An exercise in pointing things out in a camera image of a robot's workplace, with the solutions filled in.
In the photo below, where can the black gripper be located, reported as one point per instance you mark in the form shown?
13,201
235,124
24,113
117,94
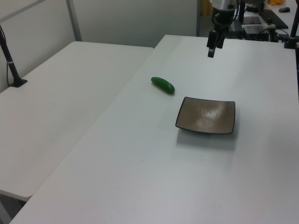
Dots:
223,16

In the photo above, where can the square brown ceramic plate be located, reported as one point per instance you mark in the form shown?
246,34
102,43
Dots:
206,115

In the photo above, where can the black computer mouse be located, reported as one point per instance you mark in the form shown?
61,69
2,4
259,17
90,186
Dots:
285,9

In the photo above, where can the silver equipment box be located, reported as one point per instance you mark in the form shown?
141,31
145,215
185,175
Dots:
254,29

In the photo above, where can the black camera stand with base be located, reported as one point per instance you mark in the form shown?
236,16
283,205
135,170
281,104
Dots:
9,63

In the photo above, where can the grey aluminium partition post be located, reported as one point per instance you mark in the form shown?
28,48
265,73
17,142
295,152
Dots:
74,21

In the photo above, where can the green cucumber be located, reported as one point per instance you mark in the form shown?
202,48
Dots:
163,85

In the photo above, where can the thin black stand pole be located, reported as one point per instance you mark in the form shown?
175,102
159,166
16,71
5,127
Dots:
242,18

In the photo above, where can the white side table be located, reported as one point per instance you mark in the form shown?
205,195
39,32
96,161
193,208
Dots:
58,105

